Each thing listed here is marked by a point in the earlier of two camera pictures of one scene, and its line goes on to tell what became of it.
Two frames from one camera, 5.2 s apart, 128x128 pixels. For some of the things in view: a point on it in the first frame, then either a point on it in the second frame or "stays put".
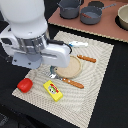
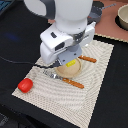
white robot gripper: x=25 y=40 -> x=72 y=30
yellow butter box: x=55 y=94 -> x=70 y=63
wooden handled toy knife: x=86 y=58 stays put
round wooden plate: x=71 y=70 stays put
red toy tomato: x=25 y=85 stays put
